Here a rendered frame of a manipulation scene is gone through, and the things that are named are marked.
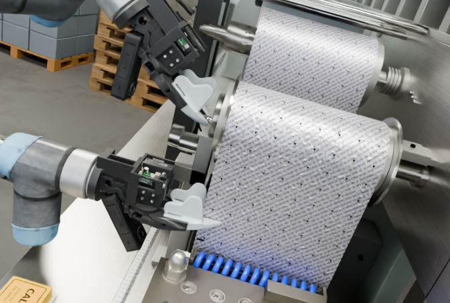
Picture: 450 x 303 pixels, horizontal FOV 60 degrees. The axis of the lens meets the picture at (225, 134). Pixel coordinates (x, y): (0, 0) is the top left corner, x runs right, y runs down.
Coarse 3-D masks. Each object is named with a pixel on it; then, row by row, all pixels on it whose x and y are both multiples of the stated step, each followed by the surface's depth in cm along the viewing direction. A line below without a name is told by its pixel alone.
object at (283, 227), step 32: (224, 192) 60; (256, 192) 60; (288, 192) 59; (320, 192) 58; (224, 224) 63; (256, 224) 62; (288, 224) 61; (320, 224) 60; (352, 224) 60; (224, 256) 65; (256, 256) 64; (288, 256) 63; (320, 256) 63; (320, 288) 65
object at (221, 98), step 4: (220, 96) 60; (224, 96) 61; (220, 100) 60; (216, 104) 59; (220, 104) 59; (216, 108) 59; (220, 108) 59; (216, 112) 59; (212, 116) 59; (216, 116) 59; (212, 120) 59; (216, 120) 59; (212, 124) 59; (216, 124) 59; (212, 128) 60; (208, 132) 61; (212, 132) 60; (208, 136) 62; (212, 136) 61
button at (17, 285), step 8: (16, 280) 64; (24, 280) 64; (8, 288) 62; (16, 288) 62; (24, 288) 63; (32, 288) 63; (40, 288) 64; (48, 288) 64; (0, 296) 61; (8, 296) 61; (16, 296) 61; (24, 296) 62; (32, 296) 62; (40, 296) 62; (48, 296) 64
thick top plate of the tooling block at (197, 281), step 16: (160, 272) 59; (192, 272) 61; (208, 272) 62; (160, 288) 56; (176, 288) 57; (192, 288) 58; (208, 288) 59; (224, 288) 59; (240, 288) 60; (256, 288) 61
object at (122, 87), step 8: (128, 32) 58; (136, 32) 59; (128, 40) 58; (136, 40) 58; (128, 48) 59; (136, 48) 59; (120, 56) 60; (128, 56) 59; (136, 56) 60; (120, 64) 60; (128, 64) 60; (136, 64) 61; (120, 72) 61; (128, 72) 60; (136, 72) 63; (120, 80) 61; (128, 80) 61; (136, 80) 65; (112, 88) 62; (120, 88) 62; (128, 88) 62; (112, 96) 63; (120, 96) 62; (128, 96) 64
